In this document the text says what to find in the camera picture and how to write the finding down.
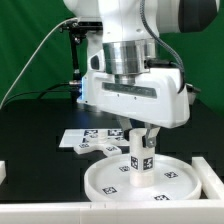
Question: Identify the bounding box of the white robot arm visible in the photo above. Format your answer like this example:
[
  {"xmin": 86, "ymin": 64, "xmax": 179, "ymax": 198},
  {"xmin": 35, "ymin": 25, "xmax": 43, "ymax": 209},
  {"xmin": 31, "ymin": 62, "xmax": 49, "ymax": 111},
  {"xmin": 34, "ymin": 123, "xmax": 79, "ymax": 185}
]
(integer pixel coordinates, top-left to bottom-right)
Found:
[{"xmin": 63, "ymin": 0, "xmax": 220, "ymax": 148}]

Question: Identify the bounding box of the white round table top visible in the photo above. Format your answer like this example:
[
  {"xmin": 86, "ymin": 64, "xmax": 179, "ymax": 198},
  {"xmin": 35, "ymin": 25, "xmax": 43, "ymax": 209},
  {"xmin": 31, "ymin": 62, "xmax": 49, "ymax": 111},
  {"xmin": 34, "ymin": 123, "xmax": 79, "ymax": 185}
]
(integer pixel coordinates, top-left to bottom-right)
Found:
[{"xmin": 84, "ymin": 154, "xmax": 202, "ymax": 202}]

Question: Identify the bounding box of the white marker sheet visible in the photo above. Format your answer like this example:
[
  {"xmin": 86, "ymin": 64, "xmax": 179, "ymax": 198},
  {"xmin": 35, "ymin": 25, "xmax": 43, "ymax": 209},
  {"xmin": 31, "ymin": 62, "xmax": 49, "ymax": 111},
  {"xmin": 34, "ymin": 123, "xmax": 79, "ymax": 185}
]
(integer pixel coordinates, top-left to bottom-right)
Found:
[{"xmin": 60, "ymin": 129, "xmax": 129, "ymax": 147}]

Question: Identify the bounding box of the white L-shaped fence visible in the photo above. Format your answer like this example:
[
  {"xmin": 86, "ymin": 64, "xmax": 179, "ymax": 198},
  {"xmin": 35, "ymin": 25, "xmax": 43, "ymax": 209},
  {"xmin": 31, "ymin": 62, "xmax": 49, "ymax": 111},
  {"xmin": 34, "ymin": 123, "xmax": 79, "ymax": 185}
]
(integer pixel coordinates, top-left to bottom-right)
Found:
[{"xmin": 0, "ymin": 157, "xmax": 224, "ymax": 224}]

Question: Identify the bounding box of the black cable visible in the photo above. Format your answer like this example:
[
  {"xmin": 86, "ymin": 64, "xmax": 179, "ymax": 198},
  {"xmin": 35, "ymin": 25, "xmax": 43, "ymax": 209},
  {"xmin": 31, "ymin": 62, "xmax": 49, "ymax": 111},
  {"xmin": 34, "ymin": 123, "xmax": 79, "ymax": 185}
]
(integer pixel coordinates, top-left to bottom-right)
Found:
[{"xmin": 0, "ymin": 82, "xmax": 83, "ymax": 107}]

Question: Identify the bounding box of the black camera on stand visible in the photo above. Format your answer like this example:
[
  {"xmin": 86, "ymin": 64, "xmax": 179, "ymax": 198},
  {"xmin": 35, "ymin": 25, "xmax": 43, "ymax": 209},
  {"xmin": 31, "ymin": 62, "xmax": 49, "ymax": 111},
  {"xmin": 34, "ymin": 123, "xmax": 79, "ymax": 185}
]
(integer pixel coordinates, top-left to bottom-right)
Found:
[{"xmin": 59, "ymin": 17, "xmax": 103, "ymax": 100}]

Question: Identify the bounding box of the white block at left edge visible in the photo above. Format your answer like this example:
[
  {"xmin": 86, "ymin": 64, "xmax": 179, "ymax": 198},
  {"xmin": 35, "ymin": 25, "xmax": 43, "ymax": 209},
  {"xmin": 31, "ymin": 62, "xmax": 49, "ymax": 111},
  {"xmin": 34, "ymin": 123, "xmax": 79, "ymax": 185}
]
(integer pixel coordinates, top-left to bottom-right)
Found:
[{"xmin": 0, "ymin": 161, "xmax": 6, "ymax": 185}]

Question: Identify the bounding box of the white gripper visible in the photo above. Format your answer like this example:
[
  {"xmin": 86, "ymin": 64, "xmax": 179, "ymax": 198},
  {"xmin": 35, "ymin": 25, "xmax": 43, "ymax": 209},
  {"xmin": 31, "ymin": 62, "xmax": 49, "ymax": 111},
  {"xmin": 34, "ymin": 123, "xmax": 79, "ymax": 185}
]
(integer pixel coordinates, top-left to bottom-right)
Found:
[{"xmin": 81, "ymin": 68, "xmax": 190, "ymax": 148}]

